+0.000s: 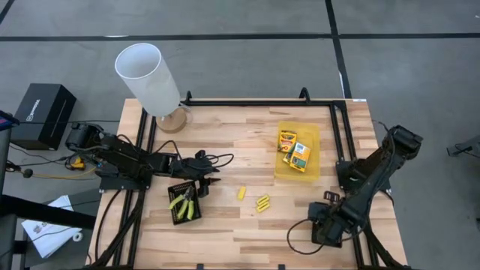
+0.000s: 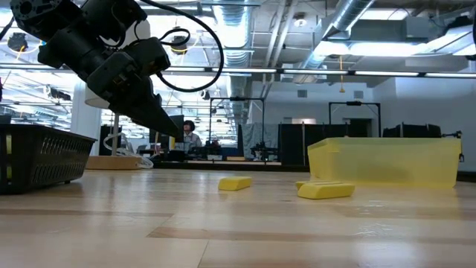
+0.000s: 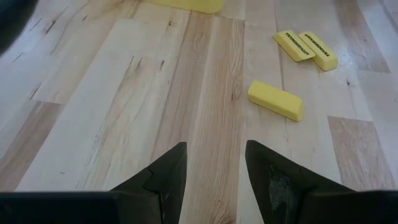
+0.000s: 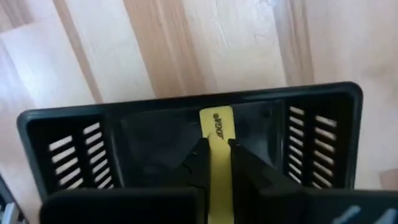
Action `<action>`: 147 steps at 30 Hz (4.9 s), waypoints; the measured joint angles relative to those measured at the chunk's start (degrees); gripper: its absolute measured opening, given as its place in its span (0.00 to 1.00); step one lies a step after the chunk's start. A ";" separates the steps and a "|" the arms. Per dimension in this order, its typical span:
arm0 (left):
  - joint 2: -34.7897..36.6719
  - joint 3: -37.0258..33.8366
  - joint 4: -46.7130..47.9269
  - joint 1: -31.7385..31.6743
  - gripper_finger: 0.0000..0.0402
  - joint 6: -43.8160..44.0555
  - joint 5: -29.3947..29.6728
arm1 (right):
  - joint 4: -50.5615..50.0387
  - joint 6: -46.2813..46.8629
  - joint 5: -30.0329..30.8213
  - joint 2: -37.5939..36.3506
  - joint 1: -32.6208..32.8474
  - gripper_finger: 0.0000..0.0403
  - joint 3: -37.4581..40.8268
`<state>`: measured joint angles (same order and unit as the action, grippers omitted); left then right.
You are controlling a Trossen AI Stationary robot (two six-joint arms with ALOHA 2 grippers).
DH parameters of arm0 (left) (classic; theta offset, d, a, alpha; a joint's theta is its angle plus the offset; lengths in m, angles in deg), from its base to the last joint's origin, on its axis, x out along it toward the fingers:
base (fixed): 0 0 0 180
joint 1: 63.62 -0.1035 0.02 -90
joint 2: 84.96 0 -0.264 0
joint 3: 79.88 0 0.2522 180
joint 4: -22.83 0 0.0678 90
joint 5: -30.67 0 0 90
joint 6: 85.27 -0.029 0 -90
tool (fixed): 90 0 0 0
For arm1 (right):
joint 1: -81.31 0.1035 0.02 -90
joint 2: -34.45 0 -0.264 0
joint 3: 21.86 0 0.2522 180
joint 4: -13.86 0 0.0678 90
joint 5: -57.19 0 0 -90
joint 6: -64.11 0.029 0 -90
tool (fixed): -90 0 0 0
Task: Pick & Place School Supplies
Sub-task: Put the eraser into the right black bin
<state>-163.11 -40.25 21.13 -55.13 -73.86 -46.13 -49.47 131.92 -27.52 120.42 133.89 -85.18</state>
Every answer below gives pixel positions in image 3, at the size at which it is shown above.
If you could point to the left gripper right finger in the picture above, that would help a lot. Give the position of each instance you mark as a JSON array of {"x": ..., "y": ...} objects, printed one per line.
[{"x": 273, "y": 186}]

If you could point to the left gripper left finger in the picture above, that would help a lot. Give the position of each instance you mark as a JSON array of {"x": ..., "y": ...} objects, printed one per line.
[{"x": 164, "y": 186}]

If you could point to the yellow eraser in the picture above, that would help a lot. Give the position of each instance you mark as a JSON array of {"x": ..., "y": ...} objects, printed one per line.
[
  {"x": 275, "y": 99},
  {"x": 292, "y": 45},
  {"x": 323, "y": 57}
]

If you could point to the yellow translucent plastic bin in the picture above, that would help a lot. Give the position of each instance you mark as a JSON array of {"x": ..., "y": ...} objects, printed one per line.
[{"x": 192, "y": 4}]

